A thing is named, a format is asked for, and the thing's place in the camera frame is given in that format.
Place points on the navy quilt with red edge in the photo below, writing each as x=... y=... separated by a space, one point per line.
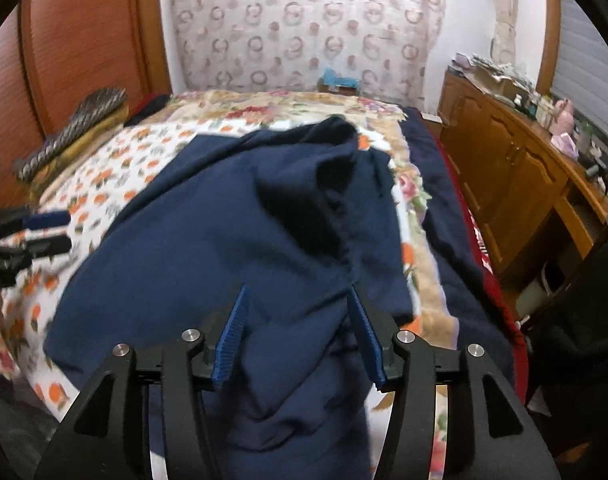
x=449 y=210

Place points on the cream lace curtain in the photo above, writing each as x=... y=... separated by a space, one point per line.
x=506 y=10

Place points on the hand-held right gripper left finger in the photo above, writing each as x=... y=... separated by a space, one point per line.
x=231 y=340

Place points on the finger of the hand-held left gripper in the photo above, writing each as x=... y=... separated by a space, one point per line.
x=44 y=248
x=46 y=221

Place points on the white sheet with orange flowers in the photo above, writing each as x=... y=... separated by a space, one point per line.
x=134 y=155

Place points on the pink kettle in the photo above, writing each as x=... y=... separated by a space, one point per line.
x=564 y=125

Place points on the beige floral blanket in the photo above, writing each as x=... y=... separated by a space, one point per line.
x=294 y=105

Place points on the black chair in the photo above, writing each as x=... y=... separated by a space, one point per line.
x=584 y=320

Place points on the clutter of small household things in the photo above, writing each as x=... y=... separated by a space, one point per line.
x=504 y=77

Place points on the grey window blind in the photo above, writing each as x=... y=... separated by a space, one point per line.
x=584 y=50

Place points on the navy t-shirt with orange print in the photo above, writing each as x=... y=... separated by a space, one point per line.
x=224 y=220

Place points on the dark floral patterned cushion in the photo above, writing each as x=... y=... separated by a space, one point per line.
x=79 y=120

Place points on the circle patterned curtain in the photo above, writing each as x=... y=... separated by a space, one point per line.
x=304 y=25

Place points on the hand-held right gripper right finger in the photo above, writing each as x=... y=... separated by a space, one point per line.
x=366 y=340

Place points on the wooden cabinet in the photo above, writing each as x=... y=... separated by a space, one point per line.
x=509 y=160

